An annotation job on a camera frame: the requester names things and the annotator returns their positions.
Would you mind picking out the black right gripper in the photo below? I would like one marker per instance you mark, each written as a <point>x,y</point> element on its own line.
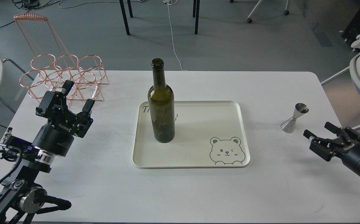
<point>345,147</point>

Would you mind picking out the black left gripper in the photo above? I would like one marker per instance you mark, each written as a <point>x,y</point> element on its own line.
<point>57,135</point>

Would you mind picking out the silver steel jigger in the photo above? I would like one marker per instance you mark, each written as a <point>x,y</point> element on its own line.
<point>288,126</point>

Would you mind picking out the dark green wine bottle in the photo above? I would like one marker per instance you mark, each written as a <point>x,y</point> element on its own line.
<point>161,104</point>

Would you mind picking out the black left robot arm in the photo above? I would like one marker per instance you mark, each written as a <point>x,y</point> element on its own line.
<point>21,161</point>

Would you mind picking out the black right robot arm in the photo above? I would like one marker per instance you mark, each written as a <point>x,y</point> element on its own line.
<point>346,146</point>

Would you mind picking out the cream bear serving tray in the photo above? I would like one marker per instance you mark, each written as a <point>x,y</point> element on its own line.
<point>208,134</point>

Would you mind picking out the white chair base with casters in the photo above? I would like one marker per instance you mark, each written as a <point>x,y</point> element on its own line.
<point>265,10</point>

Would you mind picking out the rose gold wire bottle rack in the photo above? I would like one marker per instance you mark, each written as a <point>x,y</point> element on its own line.
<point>52,70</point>

